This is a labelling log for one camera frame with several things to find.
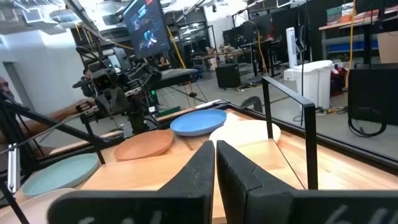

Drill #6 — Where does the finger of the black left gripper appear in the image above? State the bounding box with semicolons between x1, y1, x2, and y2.
108;86;130;113
95;94;110;116

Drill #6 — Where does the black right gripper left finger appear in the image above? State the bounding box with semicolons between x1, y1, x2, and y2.
48;140;216;224

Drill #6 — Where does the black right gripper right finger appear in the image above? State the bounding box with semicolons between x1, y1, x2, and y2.
216;140;398;224

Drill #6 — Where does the orange plate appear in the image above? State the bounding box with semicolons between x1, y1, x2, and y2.
113;129;174;162

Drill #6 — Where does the white plate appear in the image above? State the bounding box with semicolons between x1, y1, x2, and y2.
208;119;282;147

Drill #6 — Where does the blue plate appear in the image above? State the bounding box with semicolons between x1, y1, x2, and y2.
170;108;228;137

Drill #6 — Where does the person's forearm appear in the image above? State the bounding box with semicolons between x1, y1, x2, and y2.
0;104;78;144

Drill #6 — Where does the person's hand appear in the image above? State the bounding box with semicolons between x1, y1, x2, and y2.
74;98;96;113

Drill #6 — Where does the black box with green light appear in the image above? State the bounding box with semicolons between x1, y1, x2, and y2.
148;89;160;107

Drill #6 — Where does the grey-topped black table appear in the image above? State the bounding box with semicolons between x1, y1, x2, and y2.
155;68;198;91

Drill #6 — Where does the black monitor screen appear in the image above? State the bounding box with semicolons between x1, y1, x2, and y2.
123;0;171;60

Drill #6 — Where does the cluttered wooden desk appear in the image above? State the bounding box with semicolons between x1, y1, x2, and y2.
192;46;249;68

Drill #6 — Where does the light green plate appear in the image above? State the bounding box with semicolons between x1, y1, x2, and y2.
21;152;101;198

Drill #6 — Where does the black box on floor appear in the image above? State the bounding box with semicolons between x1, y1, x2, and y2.
215;63;242;90

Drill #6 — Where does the person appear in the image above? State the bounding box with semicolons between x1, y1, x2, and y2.
0;76;16;103

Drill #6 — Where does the pale pink plate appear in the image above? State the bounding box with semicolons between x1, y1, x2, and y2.
0;187;76;224

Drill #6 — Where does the white trash bin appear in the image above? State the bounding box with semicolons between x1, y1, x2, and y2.
292;60;335;110

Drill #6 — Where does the black office chair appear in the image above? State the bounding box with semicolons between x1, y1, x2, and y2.
266;34;283;78

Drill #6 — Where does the red bag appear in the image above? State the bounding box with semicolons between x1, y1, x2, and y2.
330;67;348;96

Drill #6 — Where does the white tower fan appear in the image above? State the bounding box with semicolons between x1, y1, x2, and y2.
283;27;299;81

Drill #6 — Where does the large black cabinet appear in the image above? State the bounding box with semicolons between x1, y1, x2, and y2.
347;63;398;127

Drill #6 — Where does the wooden workbench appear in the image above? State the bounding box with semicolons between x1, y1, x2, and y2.
318;9;398;63

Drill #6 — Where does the cardboard box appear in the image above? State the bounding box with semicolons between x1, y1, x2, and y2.
377;30;398;65

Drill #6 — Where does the yellow hanging cable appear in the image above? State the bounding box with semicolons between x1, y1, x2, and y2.
255;29;268;75
166;26;195;94
344;0;357;91

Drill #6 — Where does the black metal rig frame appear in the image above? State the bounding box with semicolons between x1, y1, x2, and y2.
0;93;106;224

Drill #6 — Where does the wooden shelf with black frame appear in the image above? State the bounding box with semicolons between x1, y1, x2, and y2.
80;75;318;224

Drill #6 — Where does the grey curved bracket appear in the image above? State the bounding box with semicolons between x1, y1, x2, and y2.
239;95;264;113

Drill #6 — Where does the black table edge rail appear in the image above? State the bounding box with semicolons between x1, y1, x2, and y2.
155;101;398;175

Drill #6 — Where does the aluminium extrusion post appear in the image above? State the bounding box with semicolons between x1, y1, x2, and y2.
7;144;21;194

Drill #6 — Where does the coiled black cable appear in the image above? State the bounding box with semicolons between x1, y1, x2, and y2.
347;107;388;138

